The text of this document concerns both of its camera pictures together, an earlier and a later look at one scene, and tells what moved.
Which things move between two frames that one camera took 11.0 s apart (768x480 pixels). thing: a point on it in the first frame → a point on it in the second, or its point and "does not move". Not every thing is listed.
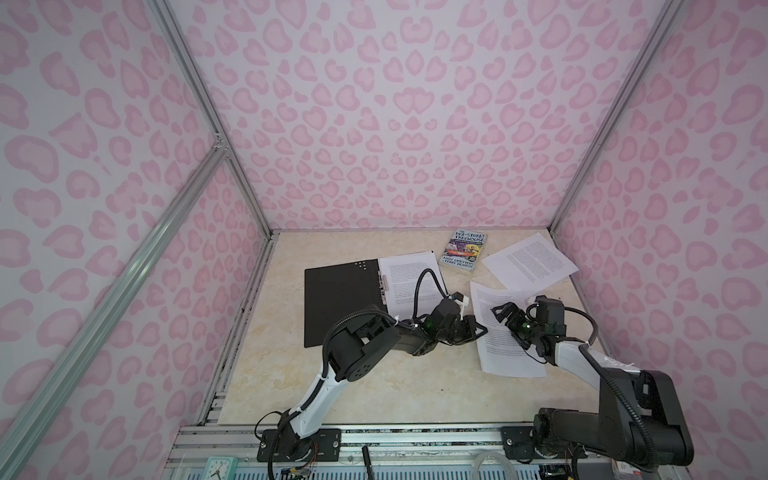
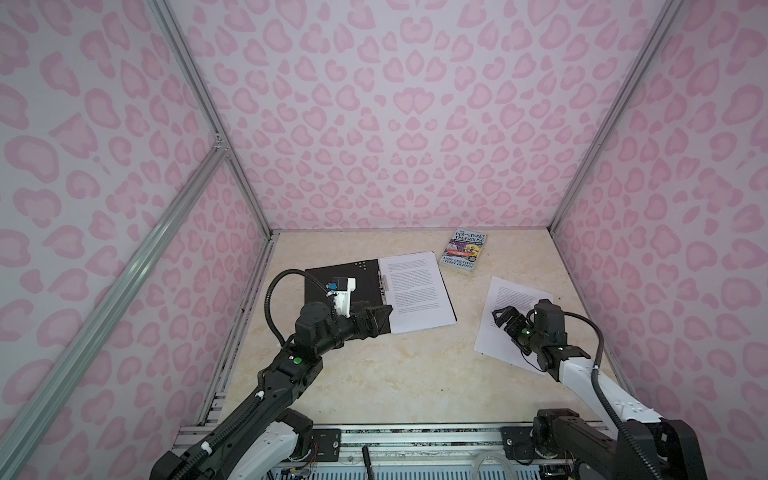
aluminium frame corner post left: x=199 y=91 does not move
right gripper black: x=513 y=323 does not move
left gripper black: x=469 y=322 → x=372 y=329
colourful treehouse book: x=463 y=249 does not move
